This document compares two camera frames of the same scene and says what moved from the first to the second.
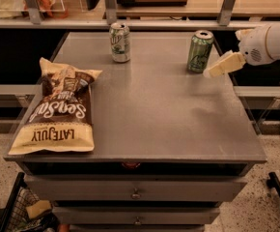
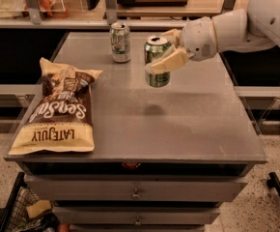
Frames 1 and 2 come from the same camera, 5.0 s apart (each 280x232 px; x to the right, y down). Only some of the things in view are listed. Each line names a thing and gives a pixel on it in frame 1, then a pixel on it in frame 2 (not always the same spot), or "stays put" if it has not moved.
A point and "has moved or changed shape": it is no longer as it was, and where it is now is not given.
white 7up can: [121, 42] stays put
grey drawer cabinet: [170, 146] stays put
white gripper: [253, 47] → [198, 40]
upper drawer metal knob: [135, 195] stays put
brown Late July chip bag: [63, 118] stays put
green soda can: [200, 50] has moved or changed shape
